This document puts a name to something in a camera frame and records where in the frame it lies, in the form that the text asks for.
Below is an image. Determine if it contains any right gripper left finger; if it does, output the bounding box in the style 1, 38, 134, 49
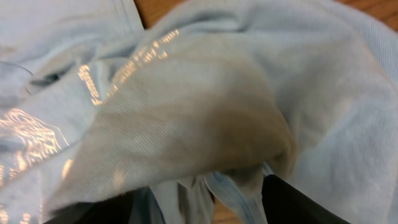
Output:
43, 189, 137, 224

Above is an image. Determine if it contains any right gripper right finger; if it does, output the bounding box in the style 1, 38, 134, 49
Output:
262, 174, 349, 224

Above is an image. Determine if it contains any light blue printed t-shirt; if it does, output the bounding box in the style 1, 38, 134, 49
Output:
1, 1, 397, 223

